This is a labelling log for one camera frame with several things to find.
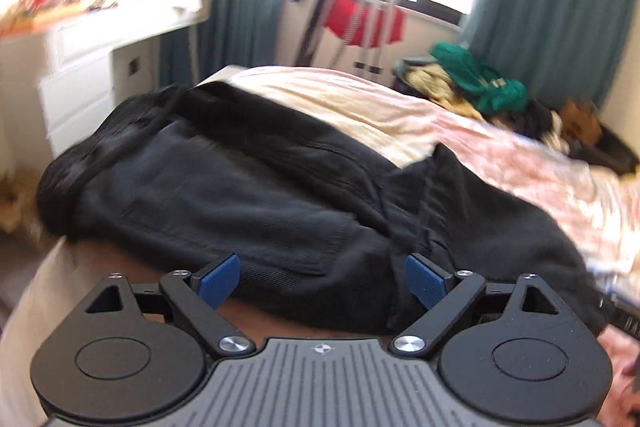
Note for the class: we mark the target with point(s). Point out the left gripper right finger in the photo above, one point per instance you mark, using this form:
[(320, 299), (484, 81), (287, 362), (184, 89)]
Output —
[(507, 353)]

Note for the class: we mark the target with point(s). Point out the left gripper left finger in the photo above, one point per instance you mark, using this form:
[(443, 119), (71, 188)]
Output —
[(139, 353)]

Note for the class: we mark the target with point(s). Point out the black hooded jacket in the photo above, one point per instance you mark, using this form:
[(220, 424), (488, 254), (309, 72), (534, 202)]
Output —
[(322, 224)]

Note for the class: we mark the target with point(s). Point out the person right hand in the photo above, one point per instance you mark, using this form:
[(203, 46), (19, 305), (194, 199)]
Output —
[(621, 406)]

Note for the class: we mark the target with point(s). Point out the pink blue bed blanket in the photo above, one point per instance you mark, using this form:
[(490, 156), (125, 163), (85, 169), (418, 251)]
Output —
[(599, 211)]

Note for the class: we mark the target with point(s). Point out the brown paper bag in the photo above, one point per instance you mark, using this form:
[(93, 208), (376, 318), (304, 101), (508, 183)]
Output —
[(580, 123)]

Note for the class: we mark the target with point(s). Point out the green garment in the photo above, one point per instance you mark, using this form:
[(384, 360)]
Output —
[(484, 87)]

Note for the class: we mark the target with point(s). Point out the beige yellow garment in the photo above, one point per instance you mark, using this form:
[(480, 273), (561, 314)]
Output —
[(432, 81)]

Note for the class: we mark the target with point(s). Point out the white desk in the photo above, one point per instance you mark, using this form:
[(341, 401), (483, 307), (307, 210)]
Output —
[(58, 82)]

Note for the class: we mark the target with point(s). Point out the teal curtain right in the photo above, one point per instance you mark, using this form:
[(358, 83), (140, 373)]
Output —
[(559, 49)]

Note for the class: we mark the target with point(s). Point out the red hanging cloth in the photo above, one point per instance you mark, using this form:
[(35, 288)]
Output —
[(343, 11)]

